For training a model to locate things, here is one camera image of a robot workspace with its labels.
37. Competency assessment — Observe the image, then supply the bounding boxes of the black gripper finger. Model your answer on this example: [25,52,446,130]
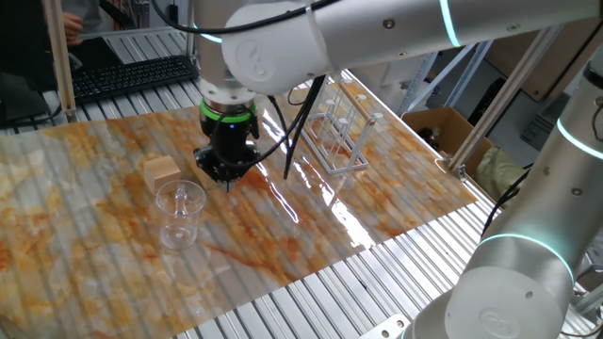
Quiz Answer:
[193,146,231,192]
[228,146,263,192]

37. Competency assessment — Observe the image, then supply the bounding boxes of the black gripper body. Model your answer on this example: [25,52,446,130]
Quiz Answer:
[200,116,260,164]

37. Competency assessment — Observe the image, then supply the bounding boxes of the clear glass cup with handle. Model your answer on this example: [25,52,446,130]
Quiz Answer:
[155,179,207,250]

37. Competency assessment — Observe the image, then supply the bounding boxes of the grey sleeved forearm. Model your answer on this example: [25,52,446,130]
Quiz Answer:
[60,0,103,34]

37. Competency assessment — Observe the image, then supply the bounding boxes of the bare person hand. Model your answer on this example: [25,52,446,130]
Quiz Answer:
[62,11,85,47]

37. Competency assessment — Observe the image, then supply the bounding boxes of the black keyboard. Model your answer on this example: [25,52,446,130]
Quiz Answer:
[70,55,201,105]

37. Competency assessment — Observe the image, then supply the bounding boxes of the orange marble pattern mat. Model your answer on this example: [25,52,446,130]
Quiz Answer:
[0,77,480,339]

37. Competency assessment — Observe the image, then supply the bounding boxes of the black flat pad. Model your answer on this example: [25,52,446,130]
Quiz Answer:
[70,36,124,72]

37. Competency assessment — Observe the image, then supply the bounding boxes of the open cardboard box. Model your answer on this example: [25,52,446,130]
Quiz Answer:
[399,106,495,167]

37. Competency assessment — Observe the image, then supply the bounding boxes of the black monitor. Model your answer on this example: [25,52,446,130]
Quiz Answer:
[0,0,62,128]

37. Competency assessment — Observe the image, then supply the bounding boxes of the olive green bag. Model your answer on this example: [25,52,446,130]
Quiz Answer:
[474,144,528,202]

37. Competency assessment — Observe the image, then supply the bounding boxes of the grey electronic device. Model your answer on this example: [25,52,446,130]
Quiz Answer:
[520,91,572,152]

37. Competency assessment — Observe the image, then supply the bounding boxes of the brown cardboard board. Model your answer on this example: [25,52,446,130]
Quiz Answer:
[484,16,603,103]

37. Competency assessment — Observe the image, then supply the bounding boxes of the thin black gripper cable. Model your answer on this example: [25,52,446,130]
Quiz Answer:
[206,74,327,181]

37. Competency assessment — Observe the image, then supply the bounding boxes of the aluminium frame post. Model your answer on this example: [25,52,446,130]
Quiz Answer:
[185,0,197,58]
[446,23,566,183]

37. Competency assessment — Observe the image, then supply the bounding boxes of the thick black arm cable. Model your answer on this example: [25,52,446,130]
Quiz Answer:
[149,0,341,37]

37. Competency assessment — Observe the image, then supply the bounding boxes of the white wire cup rack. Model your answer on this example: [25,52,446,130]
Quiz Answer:
[300,73,385,176]

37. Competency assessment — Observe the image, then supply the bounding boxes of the tan upright frame post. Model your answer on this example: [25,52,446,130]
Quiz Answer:
[41,0,79,124]

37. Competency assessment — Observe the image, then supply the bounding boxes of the white metal shelf frame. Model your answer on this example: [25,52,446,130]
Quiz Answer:
[399,40,494,117]

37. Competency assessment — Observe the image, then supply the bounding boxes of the silver perforated base plate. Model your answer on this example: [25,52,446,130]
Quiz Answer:
[357,314,412,339]

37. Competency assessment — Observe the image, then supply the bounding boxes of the black base cable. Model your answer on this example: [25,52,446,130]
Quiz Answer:
[480,164,533,236]

